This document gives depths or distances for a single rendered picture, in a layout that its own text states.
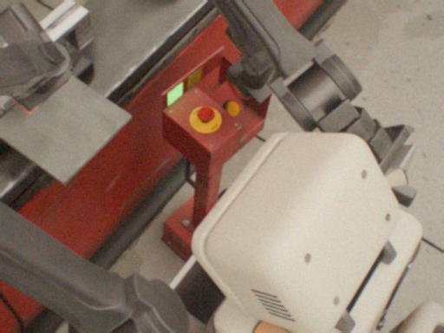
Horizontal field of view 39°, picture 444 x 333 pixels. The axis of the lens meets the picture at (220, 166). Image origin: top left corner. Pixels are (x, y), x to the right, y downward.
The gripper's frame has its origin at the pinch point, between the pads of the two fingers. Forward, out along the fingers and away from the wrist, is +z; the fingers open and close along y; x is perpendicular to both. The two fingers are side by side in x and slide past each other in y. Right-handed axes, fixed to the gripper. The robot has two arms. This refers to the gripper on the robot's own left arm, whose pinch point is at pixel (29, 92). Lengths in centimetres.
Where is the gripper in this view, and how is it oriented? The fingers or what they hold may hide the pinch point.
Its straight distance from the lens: 122.1
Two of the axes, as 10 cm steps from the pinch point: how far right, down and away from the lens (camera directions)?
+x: 6.7, 7.2, 1.9
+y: -6.0, 6.7, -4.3
